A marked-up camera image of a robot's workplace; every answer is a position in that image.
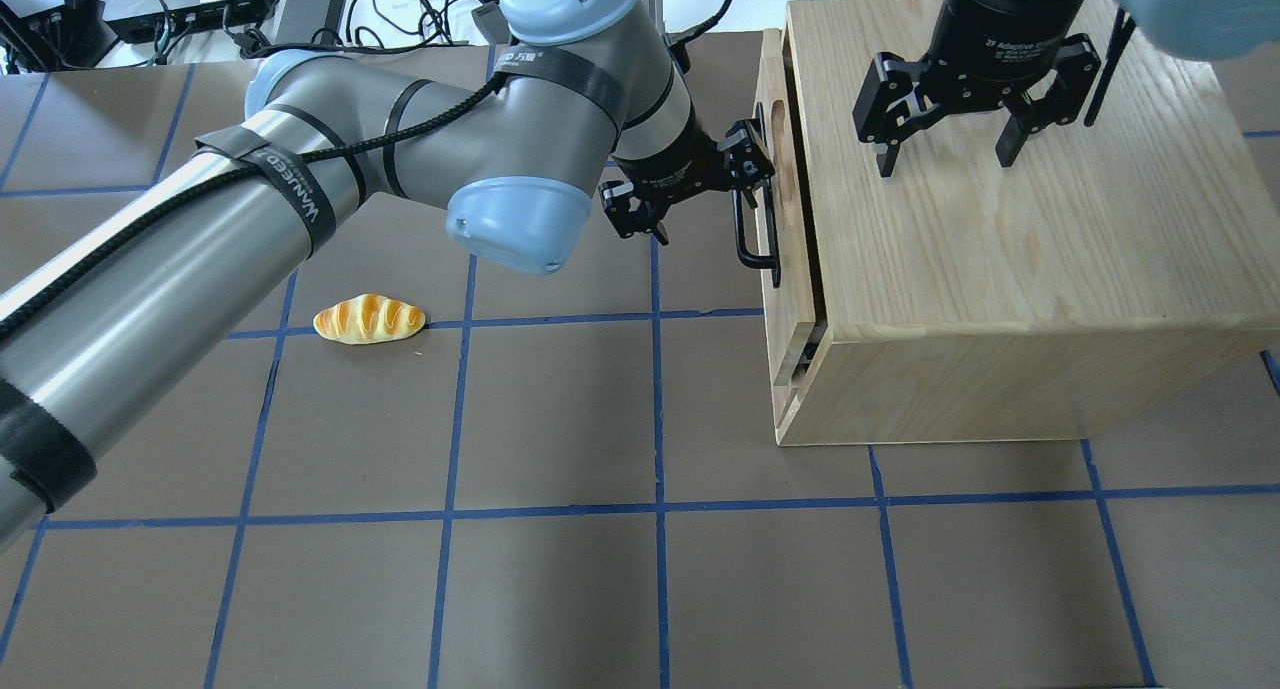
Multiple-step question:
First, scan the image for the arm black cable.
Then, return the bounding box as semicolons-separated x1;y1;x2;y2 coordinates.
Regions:
0;69;511;342
1084;9;1137;128

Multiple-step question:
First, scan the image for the toy bread roll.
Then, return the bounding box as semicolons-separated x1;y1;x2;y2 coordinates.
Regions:
312;293;428;346

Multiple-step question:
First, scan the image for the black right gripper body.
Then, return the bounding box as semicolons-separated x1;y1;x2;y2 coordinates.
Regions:
920;0;1084;117

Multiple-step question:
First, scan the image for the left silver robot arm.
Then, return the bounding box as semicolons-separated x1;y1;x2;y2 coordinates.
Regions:
1;0;774;546

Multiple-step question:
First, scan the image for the black network switch box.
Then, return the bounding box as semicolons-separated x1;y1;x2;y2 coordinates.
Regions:
102;0;274;45

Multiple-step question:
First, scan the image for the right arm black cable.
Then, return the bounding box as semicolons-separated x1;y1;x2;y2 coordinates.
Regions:
1084;9;1137;128

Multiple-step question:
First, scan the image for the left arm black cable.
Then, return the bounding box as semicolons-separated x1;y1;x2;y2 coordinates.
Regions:
0;69;511;342

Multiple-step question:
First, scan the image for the light wooden drawer cabinet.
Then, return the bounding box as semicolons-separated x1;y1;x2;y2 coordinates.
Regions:
773;0;1279;446

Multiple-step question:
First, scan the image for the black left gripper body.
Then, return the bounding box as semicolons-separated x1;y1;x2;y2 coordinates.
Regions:
612;104;733;202

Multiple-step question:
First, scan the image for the black power brick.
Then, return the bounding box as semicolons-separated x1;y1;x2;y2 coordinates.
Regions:
271;0;346;46

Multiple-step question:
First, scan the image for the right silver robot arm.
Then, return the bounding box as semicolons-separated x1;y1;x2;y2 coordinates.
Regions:
852;0;1279;177

